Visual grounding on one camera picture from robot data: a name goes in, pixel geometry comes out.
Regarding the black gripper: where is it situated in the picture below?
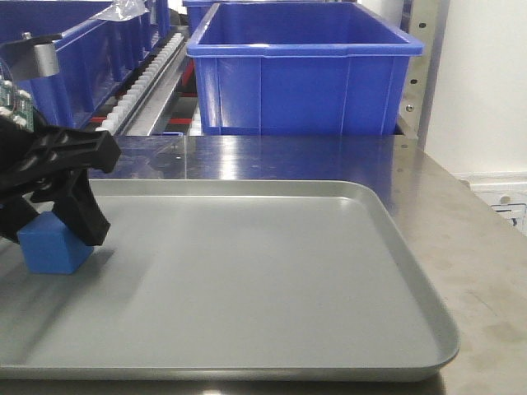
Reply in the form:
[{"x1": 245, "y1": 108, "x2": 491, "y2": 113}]
[{"x1": 0, "y1": 116, "x2": 121, "y2": 246}]

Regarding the blue foam cube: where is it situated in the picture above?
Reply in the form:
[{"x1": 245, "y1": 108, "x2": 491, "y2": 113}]
[{"x1": 16, "y1": 211, "x2": 94, "y2": 274}]

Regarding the blue plastic bin left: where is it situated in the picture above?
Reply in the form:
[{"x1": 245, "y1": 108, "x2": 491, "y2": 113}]
[{"x1": 1, "y1": 1, "x2": 170, "y2": 128}]

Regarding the blue plastic bin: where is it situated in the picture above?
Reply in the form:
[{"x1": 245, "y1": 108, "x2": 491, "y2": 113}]
[
  {"x1": 1, "y1": 1, "x2": 170, "y2": 128},
  {"x1": 181, "y1": 0, "x2": 330, "y2": 34},
  {"x1": 187, "y1": 2, "x2": 424, "y2": 136}
]

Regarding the grey plastic tray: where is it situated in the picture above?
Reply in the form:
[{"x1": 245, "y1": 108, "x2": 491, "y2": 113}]
[{"x1": 1, "y1": 179, "x2": 459, "y2": 382}]

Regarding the clear plastic bag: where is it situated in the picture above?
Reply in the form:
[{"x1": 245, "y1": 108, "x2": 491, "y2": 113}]
[{"x1": 92, "y1": 0, "x2": 150, "y2": 22}]

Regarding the blue plastic bin rear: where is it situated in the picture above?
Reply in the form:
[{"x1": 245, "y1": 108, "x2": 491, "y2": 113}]
[{"x1": 181, "y1": 0, "x2": 330, "y2": 34}]

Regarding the blue plastic bin right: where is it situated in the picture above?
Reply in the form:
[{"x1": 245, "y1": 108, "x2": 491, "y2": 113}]
[{"x1": 187, "y1": 2, "x2": 424, "y2": 136}]

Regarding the white roller conveyor rail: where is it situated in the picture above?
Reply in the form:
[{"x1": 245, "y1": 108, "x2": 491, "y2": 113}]
[{"x1": 96, "y1": 33, "x2": 188, "y2": 136}]

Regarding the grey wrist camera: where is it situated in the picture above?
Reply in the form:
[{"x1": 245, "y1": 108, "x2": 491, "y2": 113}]
[{"x1": 1, "y1": 32, "x2": 63, "y2": 81}]

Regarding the perforated metal shelf post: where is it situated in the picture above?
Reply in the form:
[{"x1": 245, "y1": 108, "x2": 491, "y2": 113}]
[{"x1": 398, "y1": 0, "x2": 450, "y2": 148}]

